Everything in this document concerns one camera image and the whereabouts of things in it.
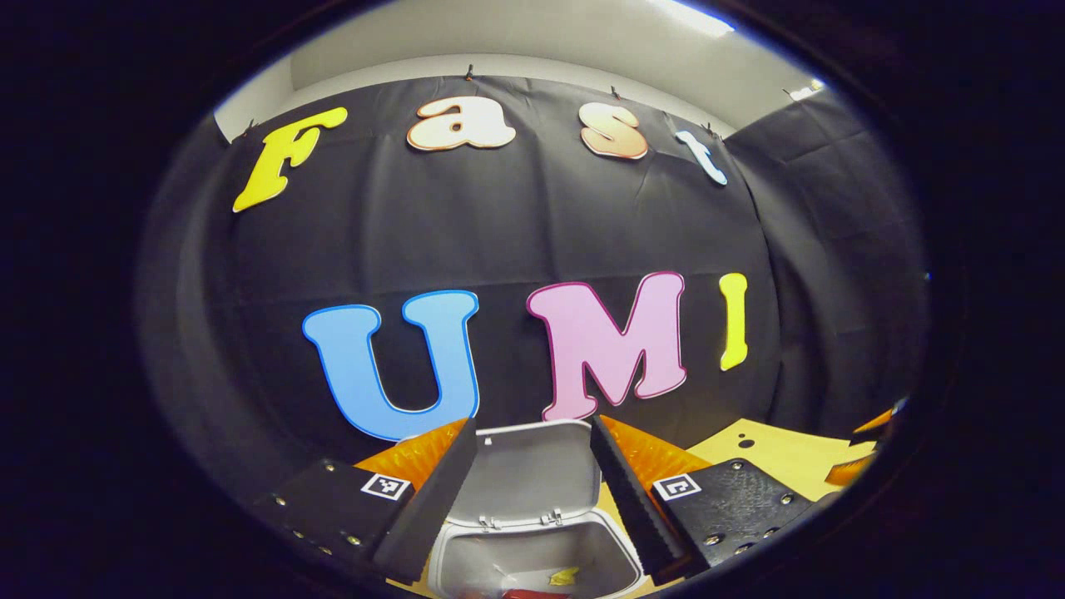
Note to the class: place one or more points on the wooden desktop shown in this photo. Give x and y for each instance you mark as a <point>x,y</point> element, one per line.
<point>774,466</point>

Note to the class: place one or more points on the yellow paper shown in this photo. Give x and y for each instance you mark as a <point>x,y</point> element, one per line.
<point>564,576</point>

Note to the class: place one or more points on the red pop can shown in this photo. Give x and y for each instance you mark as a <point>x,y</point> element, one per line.
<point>524,594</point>

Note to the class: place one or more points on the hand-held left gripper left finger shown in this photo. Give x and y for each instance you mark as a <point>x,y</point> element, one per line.
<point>437,499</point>

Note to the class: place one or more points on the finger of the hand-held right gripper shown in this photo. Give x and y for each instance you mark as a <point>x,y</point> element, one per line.
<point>853,470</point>
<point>874,424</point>

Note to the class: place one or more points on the white desktop garbage bin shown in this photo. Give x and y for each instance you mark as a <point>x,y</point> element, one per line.
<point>532,474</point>

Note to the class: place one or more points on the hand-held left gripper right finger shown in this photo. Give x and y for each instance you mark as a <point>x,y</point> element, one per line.
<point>628,499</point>

